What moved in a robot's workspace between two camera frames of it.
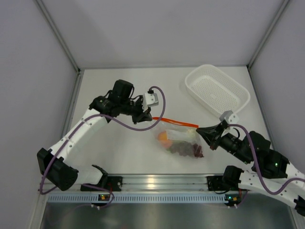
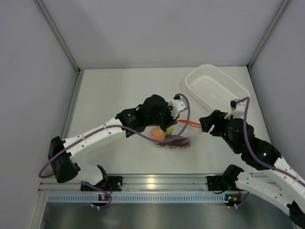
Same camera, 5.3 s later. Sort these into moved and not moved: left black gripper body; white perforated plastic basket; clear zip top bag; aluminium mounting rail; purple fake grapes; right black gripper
Moved: purple fake grapes; right black gripper; clear zip top bag; left black gripper body
Not moved: white perforated plastic basket; aluminium mounting rail
